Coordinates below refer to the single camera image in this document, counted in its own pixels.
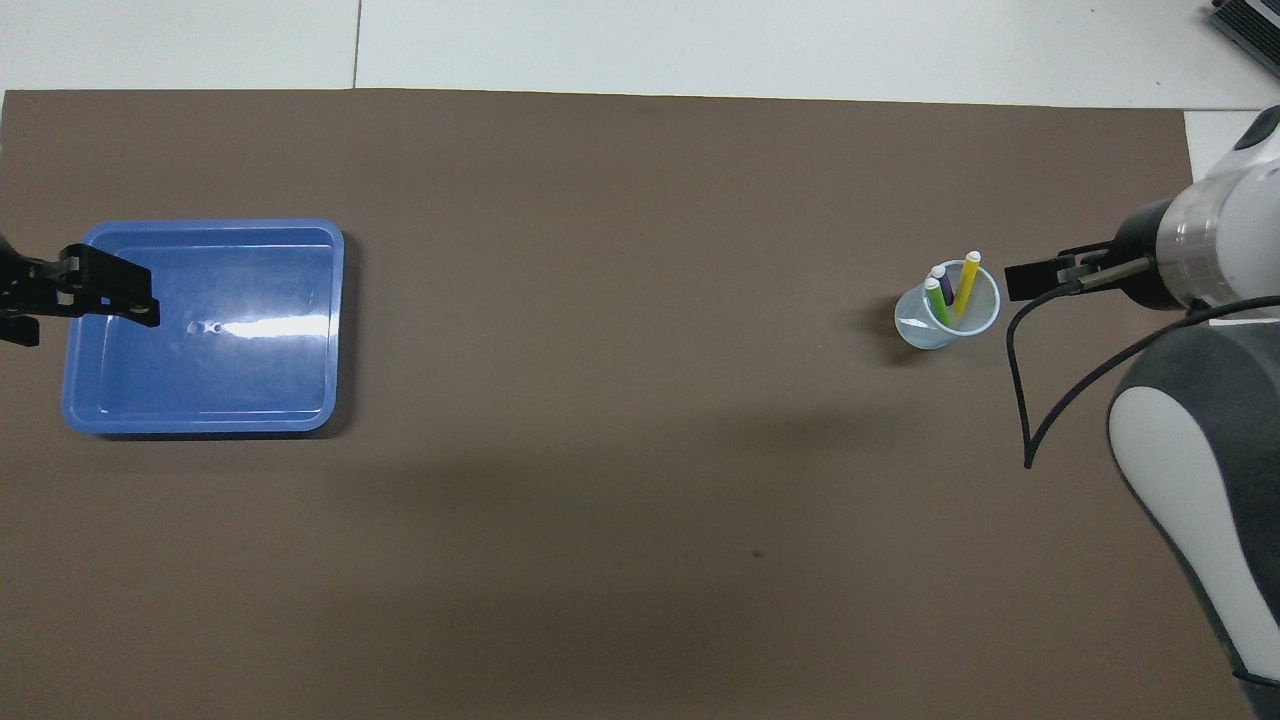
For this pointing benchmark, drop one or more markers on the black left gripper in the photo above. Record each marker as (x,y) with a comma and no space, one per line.
(12,285)

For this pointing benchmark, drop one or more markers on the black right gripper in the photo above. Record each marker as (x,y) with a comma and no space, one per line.
(1140,255)

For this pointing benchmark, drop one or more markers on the yellow marker pen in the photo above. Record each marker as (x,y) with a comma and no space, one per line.
(966,283)

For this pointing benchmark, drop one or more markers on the purple marker pen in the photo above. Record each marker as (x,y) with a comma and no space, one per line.
(944,285)

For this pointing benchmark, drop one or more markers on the green marker pen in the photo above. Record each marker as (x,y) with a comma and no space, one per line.
(938,300)

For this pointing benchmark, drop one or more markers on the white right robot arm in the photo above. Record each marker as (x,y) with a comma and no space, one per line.
(1220,400)

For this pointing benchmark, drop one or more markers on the translucent plastic cup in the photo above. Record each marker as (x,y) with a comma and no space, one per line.
(915,325)

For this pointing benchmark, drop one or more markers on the blue plastic tray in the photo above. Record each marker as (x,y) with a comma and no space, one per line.
(250,380)

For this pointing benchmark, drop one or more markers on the grey ribbed device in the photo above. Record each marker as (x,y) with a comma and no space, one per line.
(1255,25)

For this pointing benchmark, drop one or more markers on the brown table mat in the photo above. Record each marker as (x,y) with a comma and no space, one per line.
(600,500)

